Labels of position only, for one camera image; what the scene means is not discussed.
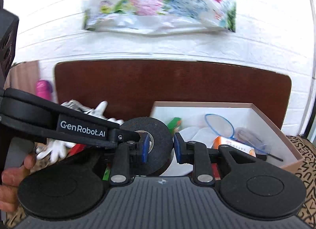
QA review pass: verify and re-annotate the black tape roll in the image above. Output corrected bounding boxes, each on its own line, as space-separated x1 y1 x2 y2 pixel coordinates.
120 117 174 176

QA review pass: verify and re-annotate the red and black box lid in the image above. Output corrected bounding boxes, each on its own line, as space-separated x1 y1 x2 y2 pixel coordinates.
68 144 86 156

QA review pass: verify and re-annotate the white cotton glove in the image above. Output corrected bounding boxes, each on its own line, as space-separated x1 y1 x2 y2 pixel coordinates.
35 139 76 164

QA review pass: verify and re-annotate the bare human hand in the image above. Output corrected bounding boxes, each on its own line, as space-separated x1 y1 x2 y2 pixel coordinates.
0 153 36 212

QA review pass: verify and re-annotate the orange and white box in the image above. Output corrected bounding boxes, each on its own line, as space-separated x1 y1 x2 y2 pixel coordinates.
213 136 256 157

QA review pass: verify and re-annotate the green and white packet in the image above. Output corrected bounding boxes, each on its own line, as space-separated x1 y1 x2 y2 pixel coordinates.
167 117 182 135

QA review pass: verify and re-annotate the pink thermos bottle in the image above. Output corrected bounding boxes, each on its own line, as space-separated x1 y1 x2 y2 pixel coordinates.
36 79 53 101

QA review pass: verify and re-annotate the blue mini racket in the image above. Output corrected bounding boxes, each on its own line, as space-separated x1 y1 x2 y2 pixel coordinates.
205 114 284 162

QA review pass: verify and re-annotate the white glove with pink cuff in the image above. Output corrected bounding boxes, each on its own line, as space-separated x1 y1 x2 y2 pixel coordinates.
83 101 124 125

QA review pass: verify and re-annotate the dark brown headboard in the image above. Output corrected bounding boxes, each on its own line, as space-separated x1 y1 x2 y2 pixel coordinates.
55 59 291 127

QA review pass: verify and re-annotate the brown cardboard storage box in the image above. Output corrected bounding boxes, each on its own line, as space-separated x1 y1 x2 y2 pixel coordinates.
150 101 303 173

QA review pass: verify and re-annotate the letter-patterned brown blanket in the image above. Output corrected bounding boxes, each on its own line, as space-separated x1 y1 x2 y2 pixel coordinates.
4 136 315 228

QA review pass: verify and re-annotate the floral plastic bag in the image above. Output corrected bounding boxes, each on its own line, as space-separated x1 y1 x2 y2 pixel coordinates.
83 0 236 35

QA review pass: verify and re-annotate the patterned drawstring pouch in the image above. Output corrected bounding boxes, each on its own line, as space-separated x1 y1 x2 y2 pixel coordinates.
61 100 92 113

